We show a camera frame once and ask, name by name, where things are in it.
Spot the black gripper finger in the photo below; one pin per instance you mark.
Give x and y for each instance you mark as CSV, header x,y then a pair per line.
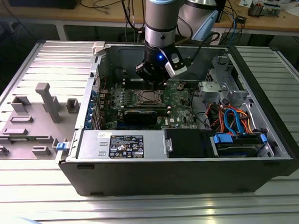
x,y
144,71
163,74

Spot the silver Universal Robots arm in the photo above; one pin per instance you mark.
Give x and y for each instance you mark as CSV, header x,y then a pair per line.
x,y
161,18

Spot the black RAM slot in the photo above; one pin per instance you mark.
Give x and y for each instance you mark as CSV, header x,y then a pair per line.
x,y
131,80
149,105
132,85

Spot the blue expansion slot retainer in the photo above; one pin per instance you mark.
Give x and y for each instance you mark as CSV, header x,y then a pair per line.
x,y
90,111

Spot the green motherboard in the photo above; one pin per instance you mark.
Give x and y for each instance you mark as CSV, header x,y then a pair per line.
x,y
179,108

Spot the black graphics card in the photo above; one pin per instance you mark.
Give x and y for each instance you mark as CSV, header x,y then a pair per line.
x,y
140,117

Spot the silver metal drive cage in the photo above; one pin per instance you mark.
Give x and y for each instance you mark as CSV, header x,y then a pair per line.
x,y
212,87

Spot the black drive bay box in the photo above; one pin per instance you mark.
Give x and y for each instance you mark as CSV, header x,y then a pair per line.
x,y
187,142

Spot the hard disk in blue carrier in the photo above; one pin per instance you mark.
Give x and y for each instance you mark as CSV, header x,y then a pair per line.
x,y
223,139

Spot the silver power supply unit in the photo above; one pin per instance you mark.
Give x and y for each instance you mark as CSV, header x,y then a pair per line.
x,y
91,146

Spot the wooden desk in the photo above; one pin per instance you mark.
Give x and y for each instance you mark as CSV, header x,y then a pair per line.
x,y
70,14

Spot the small black box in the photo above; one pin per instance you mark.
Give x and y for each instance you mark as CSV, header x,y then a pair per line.
x,y
241,19

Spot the black open PC case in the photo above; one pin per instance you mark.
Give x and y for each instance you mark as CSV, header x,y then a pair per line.
x,y
166,175

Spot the blue case latch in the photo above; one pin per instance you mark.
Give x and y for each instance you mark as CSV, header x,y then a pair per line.
x,y
62,146

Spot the finned heat sink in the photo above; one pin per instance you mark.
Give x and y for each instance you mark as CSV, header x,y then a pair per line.
x,y
255,10

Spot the black monitor base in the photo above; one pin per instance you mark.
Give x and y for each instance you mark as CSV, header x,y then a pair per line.
x,y
37,3

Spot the grey parts rack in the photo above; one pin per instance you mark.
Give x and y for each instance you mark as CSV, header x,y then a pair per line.
x,y
30,143

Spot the green RAM stick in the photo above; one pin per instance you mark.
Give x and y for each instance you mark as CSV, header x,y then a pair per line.
x,y
22,139

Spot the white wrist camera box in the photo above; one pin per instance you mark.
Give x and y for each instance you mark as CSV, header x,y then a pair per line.
x,y
177,69

